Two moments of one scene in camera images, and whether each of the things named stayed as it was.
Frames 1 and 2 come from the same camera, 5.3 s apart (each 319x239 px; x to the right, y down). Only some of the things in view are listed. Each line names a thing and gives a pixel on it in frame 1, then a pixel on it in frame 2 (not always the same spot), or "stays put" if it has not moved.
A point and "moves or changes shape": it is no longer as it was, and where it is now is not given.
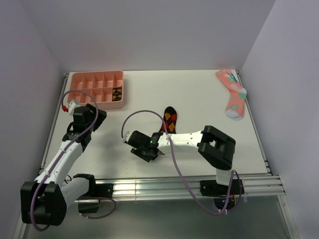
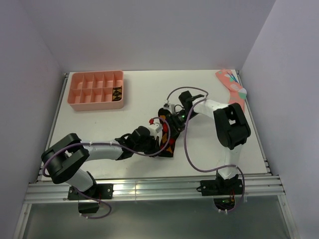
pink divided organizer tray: (102, 88) stays put
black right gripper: (137, 152) to (175, 127)
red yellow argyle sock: (170, 117) moves or changes shape
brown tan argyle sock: (117, 93) stays put
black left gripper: (93, 110) to (155, 147)
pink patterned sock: (235, 108) stays put
